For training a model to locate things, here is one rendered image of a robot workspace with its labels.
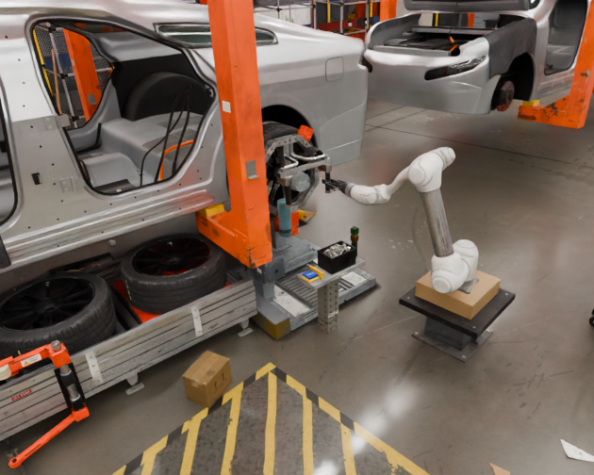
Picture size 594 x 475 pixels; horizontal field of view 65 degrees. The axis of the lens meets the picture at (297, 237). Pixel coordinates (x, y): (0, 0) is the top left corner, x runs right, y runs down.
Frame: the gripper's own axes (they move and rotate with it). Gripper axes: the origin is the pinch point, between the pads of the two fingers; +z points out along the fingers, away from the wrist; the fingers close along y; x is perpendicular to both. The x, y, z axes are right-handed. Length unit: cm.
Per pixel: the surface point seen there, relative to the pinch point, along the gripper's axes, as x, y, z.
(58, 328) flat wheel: -33, -180, 6
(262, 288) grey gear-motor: -65, -56, 5
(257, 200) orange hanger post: 11, -67, -16
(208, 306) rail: -50, -103, -8
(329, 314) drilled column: -68, -38, -43
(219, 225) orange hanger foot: -15, -75, 20
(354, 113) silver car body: 29, 61, 36
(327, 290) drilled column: -49, -40, -43
